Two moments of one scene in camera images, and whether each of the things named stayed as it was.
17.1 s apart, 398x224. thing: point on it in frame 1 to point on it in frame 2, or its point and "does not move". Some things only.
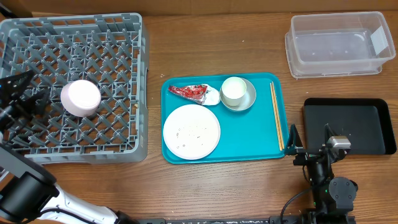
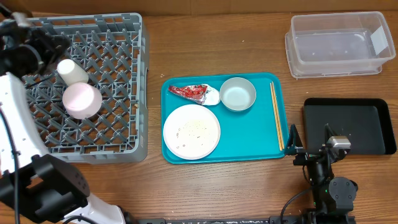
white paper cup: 233,90 to 71,73
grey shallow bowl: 247,100 does not move
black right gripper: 294,144 does not move
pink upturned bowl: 80,98 does not move
